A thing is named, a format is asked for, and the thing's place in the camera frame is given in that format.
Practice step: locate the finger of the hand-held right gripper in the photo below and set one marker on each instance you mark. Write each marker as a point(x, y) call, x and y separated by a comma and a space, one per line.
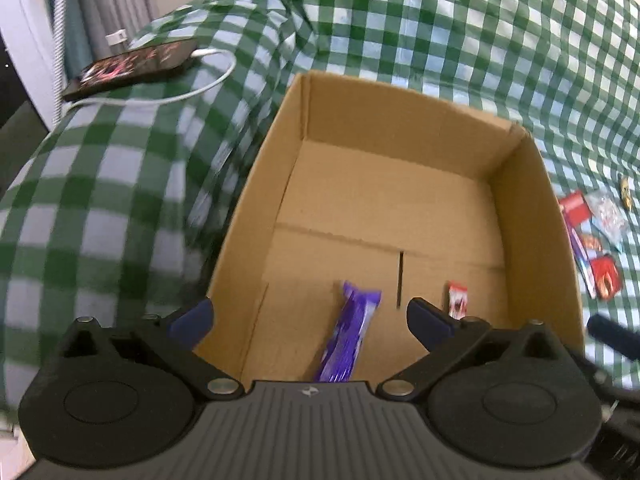
point(612, 332)

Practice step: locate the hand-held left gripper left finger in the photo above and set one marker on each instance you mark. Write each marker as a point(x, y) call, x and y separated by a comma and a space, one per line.
point(192, 322)

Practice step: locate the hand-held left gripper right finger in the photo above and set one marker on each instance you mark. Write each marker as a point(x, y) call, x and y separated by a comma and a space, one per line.
point(427, 322)

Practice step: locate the small red white snack packet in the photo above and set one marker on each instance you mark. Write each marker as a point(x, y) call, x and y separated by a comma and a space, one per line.
point(458, 300)

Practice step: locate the purple snack packet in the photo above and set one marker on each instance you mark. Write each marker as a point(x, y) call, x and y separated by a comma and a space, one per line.
point(350, 335)

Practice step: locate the clear red-dotted snack packet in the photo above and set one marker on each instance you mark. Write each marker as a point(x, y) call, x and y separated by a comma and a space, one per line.
point(606, 214)

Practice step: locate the brown cardboard box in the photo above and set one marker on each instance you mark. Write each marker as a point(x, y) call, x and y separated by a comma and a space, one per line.
point(390, 185)

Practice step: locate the gold wrapped candy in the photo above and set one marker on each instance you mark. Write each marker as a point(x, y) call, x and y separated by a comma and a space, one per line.
point(625, 191)

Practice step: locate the green checkered blanket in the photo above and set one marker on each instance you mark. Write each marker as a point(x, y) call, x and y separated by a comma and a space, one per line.
point(125, 185)

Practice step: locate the black smartphone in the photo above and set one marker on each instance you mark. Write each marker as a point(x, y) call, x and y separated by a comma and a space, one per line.
point(130, 65)

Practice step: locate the white charger plug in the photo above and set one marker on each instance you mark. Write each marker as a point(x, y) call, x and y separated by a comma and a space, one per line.
point(116, 40)

